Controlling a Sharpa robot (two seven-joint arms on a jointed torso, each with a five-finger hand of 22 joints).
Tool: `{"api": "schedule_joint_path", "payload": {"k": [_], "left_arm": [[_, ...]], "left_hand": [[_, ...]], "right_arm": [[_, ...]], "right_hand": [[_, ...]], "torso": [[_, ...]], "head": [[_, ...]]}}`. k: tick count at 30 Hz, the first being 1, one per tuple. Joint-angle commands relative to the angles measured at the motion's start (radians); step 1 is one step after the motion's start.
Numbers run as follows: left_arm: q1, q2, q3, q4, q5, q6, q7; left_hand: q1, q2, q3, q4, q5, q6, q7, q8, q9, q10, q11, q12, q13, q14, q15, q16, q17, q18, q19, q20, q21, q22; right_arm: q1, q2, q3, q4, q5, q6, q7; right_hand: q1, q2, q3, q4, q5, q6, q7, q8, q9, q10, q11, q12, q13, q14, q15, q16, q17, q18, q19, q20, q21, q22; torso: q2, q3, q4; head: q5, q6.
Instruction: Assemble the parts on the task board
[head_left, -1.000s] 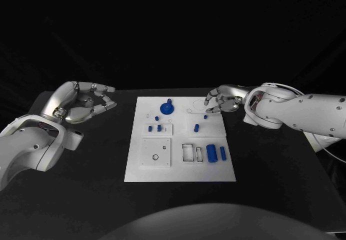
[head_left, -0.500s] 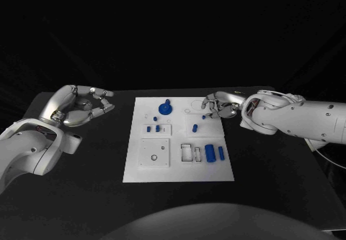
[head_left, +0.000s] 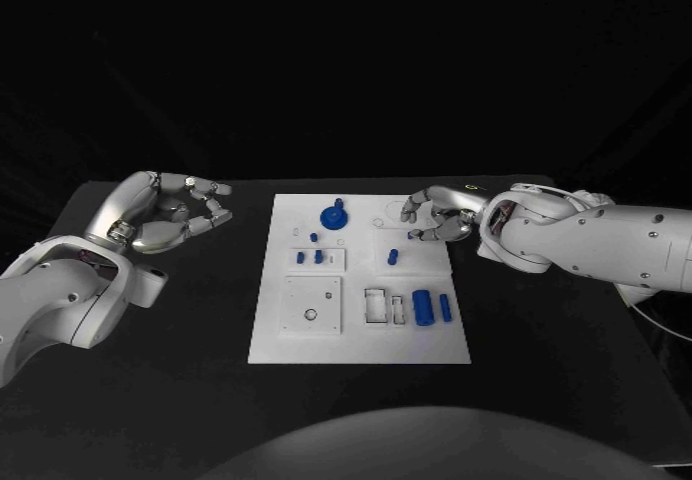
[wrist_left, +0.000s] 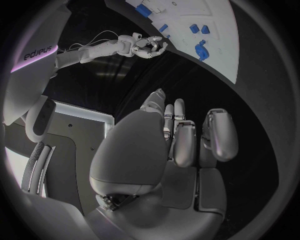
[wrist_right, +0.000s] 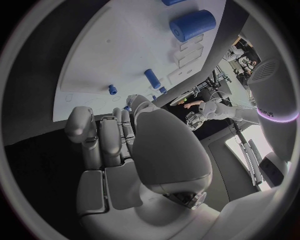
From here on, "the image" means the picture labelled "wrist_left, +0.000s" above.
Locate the blue short cylinder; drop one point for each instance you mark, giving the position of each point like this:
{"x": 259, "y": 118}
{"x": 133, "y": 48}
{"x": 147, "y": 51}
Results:
{"x": 163, "y": 27}

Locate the blue plug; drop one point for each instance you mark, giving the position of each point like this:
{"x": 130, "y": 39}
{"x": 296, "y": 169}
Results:
{"x": 205, "y": 29}
{"x": 194, "y": 28}

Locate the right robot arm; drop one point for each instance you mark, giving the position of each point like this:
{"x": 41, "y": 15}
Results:
{"x": 98, "y": 50}

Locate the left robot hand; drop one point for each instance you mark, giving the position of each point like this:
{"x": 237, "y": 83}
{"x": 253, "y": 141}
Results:
{"x": 131, "y": 150}

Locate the blue gear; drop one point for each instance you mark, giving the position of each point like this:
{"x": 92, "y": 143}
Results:
{"x": 201, "y": 50}

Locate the white task board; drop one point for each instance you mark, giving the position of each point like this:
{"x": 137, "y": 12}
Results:
{"x": 199, "y": 28}

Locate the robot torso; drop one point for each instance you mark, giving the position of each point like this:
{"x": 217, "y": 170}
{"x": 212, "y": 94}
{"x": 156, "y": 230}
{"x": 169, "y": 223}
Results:
{"x": 32, "y": 61}

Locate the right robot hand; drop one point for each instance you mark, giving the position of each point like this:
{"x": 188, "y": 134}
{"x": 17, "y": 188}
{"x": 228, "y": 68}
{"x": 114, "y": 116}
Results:
{"x": 150, "y": 46}

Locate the large blue block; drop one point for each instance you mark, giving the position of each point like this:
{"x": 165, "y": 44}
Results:
{"x": 143, "y": 10}

